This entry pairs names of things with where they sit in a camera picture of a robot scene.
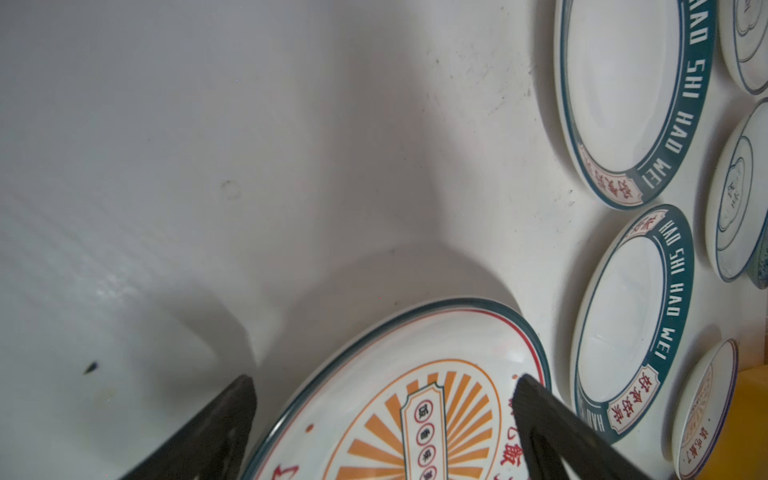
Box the orange sunburst plate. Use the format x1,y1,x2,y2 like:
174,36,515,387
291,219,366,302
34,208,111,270
243,297,551,479
671,339,739,479

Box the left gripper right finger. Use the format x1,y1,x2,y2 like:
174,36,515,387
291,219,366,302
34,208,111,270
512,374,647,479

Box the green rim plate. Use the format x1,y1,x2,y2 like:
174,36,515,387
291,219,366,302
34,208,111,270
569,204,695,444
554,1,717,210

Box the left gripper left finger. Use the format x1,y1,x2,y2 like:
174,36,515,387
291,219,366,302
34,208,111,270
124,375,257,479

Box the yellow plastic bin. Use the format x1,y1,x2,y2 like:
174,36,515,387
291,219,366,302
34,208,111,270
697,365,768,480

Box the white plate black rings far-left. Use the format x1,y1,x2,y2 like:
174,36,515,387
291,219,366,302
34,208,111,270
717,0,768,96

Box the small teal patterned plate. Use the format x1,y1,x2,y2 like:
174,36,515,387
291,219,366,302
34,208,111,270
747,226,768,290

